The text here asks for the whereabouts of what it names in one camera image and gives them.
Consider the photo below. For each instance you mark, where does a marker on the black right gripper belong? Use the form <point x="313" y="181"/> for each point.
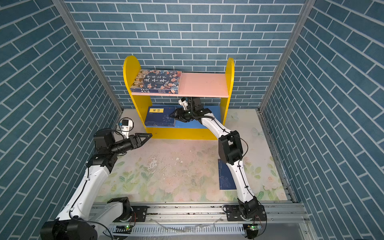
<point x="180" y="115"/>

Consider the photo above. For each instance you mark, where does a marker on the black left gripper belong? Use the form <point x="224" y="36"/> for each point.
<point x="134" y="142"/>

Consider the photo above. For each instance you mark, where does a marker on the blue book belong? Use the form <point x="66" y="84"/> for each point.
<point x="226" y="181"/>
<point x="160" y="116"/>

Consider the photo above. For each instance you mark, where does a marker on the colourful cartoon cover book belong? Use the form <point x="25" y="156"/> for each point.
<point x="157" y="81"/>

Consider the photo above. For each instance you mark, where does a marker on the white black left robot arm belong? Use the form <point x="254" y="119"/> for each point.
<point x="74" y="221"/>

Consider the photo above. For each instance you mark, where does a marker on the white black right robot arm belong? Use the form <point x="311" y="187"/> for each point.
<point x="230" y="151"/>

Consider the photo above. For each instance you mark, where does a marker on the yellow pink blue bookshelf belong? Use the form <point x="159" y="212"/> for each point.
<point x="202" y="85"/>

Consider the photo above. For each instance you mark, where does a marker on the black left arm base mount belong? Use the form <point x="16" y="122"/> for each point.
<point x="137" y="214"/>

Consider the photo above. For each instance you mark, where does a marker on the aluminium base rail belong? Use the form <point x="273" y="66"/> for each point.
<point x="199" y="213"/>

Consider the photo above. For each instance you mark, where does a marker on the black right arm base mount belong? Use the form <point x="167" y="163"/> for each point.
<point x="233" y="214"/>

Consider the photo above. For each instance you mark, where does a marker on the aluminium left corner post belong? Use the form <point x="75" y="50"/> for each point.
<point x="76" y="32"/>

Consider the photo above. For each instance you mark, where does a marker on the aluminium corner post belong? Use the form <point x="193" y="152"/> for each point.
<point x="76" y="32"/>
<point x="303" y="16"/>

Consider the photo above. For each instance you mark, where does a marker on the aluminium right corner post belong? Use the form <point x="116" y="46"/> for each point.
<point x="303" y="16"/>

